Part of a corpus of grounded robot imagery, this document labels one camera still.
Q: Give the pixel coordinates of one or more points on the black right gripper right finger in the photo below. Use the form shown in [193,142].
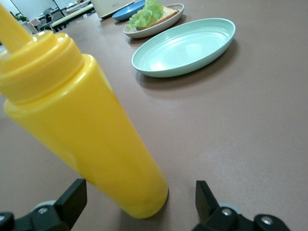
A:
[204,199]

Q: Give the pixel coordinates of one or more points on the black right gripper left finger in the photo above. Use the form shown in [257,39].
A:
[72,199]

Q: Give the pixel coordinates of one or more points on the yellow squeeze bottle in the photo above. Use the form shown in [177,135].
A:
[84,132]

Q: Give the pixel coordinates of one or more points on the brown bread slice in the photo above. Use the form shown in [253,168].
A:
[168,13]

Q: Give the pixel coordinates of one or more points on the green lettuce leaf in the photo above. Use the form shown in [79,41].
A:
[144,14]

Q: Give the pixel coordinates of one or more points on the mint green plate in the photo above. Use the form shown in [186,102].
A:
[183,48]

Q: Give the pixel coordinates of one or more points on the beige plate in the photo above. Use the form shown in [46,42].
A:
[154,30]

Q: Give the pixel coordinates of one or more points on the blue plate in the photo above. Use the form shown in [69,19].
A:
[125,13]

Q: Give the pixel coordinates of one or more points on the beige chair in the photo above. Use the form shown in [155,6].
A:
[36,24]

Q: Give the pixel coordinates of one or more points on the white office desk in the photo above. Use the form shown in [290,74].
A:
[72,16]

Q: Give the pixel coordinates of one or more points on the grey office chair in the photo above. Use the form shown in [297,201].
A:
[49,14]

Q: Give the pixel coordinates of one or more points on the green potted plant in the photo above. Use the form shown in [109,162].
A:
[22,18]

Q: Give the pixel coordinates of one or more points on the white two-slot toaster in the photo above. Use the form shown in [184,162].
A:
[108,8]

